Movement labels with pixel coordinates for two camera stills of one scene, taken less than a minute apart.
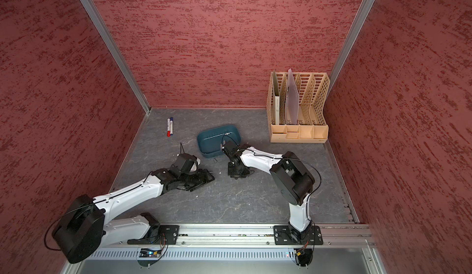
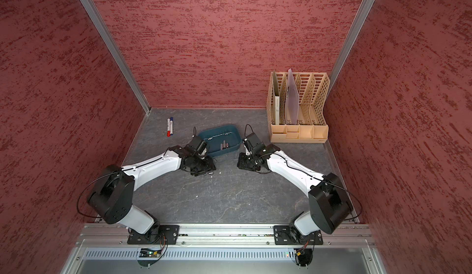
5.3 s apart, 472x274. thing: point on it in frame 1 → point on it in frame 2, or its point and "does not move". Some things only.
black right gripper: [233, 174] → [241, 163]
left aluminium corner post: [112, 40] does not move
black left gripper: [203, 179] → [209, 166]
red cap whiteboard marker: [168, 133] does not move
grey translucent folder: [292, 100] does not move
